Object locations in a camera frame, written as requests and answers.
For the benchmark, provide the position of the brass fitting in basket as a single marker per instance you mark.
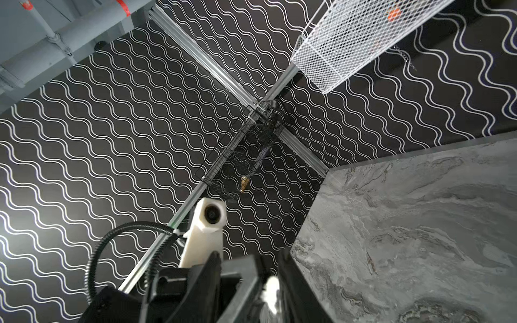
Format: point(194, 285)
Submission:
point(245, 180)

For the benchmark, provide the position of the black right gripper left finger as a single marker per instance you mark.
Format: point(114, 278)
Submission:
point(246, 304)

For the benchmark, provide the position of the white mesh wall basket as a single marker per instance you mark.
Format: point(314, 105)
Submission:
point(344, 36)

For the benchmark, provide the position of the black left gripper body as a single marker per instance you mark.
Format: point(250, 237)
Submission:
point(177, 295)

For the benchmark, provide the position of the black wire wall basket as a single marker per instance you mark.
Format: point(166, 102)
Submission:
point(242, 149)

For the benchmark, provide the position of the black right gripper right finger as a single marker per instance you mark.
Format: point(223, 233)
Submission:
point(298, 303)

